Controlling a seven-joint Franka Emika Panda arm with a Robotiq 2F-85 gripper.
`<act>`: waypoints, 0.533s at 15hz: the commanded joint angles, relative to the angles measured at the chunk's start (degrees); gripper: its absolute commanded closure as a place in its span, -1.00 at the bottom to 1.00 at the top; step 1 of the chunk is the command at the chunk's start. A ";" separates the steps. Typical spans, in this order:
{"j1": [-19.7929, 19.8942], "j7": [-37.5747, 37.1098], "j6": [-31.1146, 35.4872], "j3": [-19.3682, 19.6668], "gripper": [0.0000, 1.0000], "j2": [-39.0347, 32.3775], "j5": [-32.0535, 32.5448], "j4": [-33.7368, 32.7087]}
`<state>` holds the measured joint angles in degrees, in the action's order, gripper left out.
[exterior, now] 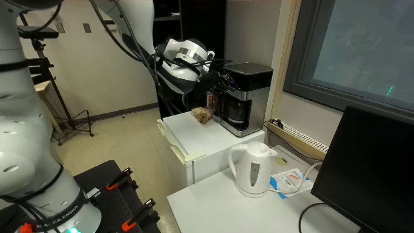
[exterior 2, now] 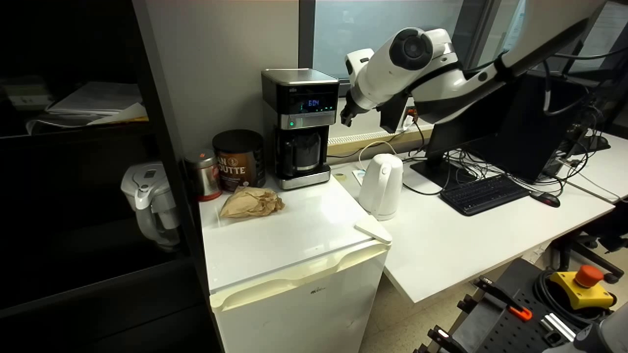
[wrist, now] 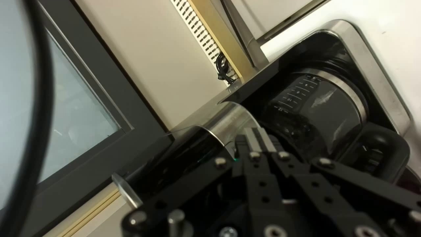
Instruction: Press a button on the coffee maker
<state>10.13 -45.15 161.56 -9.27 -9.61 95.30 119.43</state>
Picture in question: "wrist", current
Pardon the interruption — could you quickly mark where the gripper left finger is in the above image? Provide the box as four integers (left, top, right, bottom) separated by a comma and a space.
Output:
121, 127, 298, 237

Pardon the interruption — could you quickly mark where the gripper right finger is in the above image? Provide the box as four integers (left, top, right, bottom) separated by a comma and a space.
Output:
259, 127, 421, 237

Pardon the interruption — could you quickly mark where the black and silver coffee maker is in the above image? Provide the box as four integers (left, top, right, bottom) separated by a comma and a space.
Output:
111, 19, 421, 237

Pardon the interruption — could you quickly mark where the glass coffee carafe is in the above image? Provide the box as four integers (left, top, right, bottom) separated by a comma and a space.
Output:
260, 67, 411, 185

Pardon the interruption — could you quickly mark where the white perforated vent grille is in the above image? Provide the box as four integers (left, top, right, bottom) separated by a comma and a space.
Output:
170, 0, 239, 87

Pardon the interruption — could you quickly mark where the dark framed window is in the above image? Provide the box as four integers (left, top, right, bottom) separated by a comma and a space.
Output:
0, 0, 175, 237

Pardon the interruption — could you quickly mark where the bundle of black cable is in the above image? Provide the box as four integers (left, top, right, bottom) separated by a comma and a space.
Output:
215, 53, 238, 85

